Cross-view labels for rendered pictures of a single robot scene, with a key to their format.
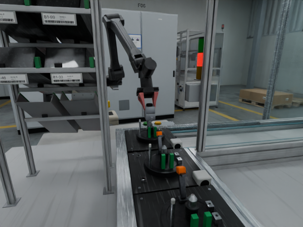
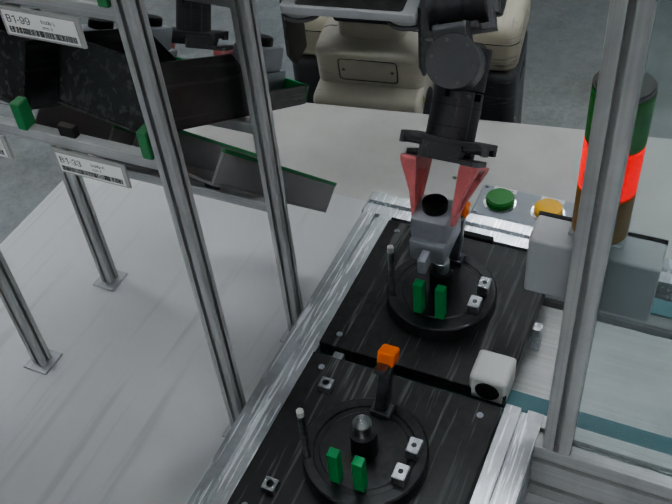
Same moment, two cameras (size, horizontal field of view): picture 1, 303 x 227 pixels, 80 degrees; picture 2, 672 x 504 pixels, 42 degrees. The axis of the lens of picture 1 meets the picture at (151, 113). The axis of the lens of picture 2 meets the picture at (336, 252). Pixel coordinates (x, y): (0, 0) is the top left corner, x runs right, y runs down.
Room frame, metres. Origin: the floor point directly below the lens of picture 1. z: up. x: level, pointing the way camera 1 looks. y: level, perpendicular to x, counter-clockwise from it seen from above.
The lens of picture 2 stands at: (0.15, -0.38, 1.82)
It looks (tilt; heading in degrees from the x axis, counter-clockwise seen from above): 44 degrees down; 39
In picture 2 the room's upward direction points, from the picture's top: 6 degrees counter-clockwise
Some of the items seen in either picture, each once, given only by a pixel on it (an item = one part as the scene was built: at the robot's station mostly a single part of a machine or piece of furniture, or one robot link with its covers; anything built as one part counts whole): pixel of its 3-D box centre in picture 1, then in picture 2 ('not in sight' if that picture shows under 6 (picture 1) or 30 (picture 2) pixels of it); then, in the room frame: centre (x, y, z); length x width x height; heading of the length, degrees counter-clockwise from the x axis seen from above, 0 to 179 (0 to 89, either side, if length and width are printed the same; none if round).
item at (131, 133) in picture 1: (150, 139); (441, 303); (0.82, 0.00, 0.96); 0.24 x 0.24 x 0.02; 11
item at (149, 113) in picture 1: (149, 111); (432, 228); (0.81, 0.01, 1.11); 0.08 x 0.04 x 0.07; 11
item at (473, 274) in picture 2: (150, 135); (441, 293); (0.82, 0.00, 0.98); 0.14 x 0.14 x 0.02
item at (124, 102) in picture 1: (120, 70); not in sight; (4.00, 0.66, 1.12); 0.80 x 0.54 x 2.25; 109
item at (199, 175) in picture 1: (163, 155); (363, 438); (0.57, -0.04, 1.01); 0.24 x 0.24 x 0.13; 11
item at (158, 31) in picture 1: (155, 70); not in sight; (4.27, -0.09, 1.12); 0.80 x 0.54 x 2.25; 109
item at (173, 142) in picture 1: (176, 144); (492, 377); (0.74, -0.11, 0.97); 0.05 x 0.05 x 0.04; 11
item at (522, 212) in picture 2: (157, 128); (546, 227); (1.05, -0.04, 0.93); 0.21 x 0.07 x 0.06; 101
